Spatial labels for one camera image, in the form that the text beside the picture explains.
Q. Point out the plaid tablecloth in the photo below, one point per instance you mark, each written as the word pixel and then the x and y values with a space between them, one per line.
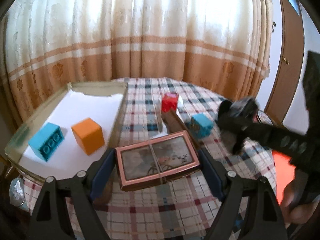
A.
pixel 155 217

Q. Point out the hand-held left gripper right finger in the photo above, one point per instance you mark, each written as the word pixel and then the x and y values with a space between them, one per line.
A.
pixel 211 176

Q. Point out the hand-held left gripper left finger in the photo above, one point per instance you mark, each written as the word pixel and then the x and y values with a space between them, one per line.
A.
pixel 101 180

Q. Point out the orange cube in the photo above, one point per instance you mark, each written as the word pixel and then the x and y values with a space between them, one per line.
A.
pixel 87 135

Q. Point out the white paper sheet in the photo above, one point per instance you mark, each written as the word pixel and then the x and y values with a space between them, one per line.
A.
pixel 75 110

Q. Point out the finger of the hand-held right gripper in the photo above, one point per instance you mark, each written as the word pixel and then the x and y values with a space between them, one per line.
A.
pixel 227 121
pixel 237 142

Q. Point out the red cube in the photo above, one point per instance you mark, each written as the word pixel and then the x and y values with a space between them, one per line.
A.
pixel 169 103

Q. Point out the pink framed box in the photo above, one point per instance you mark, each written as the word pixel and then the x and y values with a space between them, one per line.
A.
pixel 155 160

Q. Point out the orange red object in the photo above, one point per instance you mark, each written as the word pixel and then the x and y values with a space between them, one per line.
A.
pixel 282 170

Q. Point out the metal tray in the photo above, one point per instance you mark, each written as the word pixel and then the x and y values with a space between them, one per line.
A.
pixel 100 87

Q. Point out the small blue building block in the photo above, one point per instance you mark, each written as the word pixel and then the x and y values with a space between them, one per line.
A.
pixel 201 125

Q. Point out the large blue studded building block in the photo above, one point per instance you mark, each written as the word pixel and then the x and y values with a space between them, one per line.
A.
pixel 47 140

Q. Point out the person's right hand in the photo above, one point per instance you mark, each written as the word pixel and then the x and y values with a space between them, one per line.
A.
pixel 300 212

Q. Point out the brown wooden door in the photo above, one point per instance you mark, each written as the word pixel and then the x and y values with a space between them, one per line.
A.
pixel 287 67

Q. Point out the clear plastic bag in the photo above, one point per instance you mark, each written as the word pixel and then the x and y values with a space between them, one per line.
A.
pixel 17 190

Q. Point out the cream and orange curtain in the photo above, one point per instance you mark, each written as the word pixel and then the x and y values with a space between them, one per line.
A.
pixel 150 30

